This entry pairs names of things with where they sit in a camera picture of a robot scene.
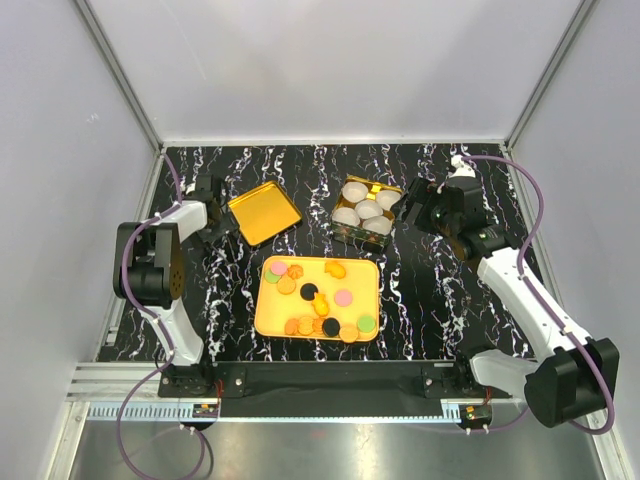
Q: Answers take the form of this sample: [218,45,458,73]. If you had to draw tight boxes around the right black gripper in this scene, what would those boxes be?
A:
[390,176,459,239]

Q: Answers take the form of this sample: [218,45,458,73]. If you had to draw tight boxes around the metal serving tongs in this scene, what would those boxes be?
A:
[199,199,239,245]

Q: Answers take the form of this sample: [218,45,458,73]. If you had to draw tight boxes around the orange fish cookie top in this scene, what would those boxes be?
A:
[324,260,346,279]

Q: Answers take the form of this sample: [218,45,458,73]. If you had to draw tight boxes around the orange fish cookie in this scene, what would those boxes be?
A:
[311,293,330,317]
[324,260,346,279]

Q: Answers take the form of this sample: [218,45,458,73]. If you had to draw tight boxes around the pink sandwich cookie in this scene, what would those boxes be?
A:
[270,261,288,276]
[334,289,353,307]

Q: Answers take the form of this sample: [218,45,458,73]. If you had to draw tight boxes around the black sandwich cookie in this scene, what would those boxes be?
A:
[300,283,319,302]
[322,317,341,338]

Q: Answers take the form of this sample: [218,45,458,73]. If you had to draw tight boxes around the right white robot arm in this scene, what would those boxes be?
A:
[395,162,620,435]

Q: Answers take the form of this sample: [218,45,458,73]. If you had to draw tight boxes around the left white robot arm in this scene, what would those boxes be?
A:
[113,175,226,396]

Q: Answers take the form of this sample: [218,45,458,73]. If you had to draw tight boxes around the white paper cup back right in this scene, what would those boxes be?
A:
[375,189,401,211]

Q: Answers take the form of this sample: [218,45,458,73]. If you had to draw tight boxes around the white paper cup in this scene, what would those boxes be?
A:
[342,181,369,203]
[362,215,392,236]
[332,207,361,226]
[375,189,401,211]
[354,199,383,220]

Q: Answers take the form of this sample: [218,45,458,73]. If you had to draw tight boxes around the gold tin lid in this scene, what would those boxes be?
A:
[228,181,302,247]

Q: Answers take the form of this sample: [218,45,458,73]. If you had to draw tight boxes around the white paper cup front right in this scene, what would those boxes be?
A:
[362,215,392,236]

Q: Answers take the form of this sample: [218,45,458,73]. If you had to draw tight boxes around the white paper cup centre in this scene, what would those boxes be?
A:
[354,199,383,220]

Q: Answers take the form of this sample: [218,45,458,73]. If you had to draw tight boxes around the green gold cookie tin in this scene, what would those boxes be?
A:
[330,175,404,254]

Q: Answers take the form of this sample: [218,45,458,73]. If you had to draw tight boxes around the white paper cup back left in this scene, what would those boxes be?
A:
[342,181,369,203]

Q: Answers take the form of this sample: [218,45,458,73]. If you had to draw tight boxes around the white paper cup front left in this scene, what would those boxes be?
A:
[332,207,361,226]

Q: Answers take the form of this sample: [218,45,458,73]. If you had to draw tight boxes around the green sandwich cookie top left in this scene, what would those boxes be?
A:
[265,270,281,284]

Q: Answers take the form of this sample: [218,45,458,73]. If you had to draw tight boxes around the green sandwich cookie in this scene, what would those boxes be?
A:
[357,315,377,333]
[265,270,281,284]

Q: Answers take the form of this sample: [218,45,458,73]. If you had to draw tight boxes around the orange swirl cookie top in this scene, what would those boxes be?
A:
[287,264,304,280]

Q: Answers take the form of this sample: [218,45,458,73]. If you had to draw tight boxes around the orange swirl cookie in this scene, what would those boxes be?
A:
[287,264,304,280]
[312,317,325,335]

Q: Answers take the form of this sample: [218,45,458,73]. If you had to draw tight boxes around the round tan biscuit top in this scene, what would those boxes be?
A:
[276,275,296,295]

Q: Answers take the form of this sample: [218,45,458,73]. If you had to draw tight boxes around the round tan biscuit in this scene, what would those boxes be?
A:
[339,325,359,344]
[276,275,296,295]
[297,316,314,336]

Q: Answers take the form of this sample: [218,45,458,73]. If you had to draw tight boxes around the green sandwich cookie bottom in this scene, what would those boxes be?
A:
[357,315,377,333]

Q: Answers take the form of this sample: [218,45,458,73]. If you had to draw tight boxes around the yellow serving tray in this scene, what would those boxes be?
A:
[254,256,380,344]

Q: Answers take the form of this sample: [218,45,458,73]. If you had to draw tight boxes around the round tan biscuit bottom right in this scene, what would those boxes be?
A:
[339,325,359,344]

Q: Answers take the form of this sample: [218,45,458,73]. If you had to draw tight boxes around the black sandwich cookie bottom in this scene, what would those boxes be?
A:
[322,317,341,338]

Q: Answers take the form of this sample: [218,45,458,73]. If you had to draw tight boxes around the orange shell cookie bottom left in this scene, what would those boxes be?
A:
[284,318,298,335]

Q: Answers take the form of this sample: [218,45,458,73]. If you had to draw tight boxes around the orange swirl cookie bottom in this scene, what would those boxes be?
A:
[312,317,325,335]

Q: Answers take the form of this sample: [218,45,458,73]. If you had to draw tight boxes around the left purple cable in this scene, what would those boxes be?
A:
[115,152,214,479]

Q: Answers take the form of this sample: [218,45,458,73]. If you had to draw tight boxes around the purple cable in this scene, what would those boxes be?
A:
[399,153,616,434]
[115,152,214,479]

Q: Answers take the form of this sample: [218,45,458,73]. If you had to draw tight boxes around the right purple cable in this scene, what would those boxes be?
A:
[399,153,616,434]

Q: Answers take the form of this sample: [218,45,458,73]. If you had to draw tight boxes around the left aluminium frame post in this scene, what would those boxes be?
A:
[71,0,163,153]

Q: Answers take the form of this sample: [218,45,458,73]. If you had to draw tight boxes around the aluminium frame post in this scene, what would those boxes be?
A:
[71,0,163,153]
[504,0,599,151]

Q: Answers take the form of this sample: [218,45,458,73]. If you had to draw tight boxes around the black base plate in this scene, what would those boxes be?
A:
[158,360,506,413]

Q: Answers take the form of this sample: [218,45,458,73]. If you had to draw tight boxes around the right aluminium frame post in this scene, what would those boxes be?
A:
[504,0,599,151]

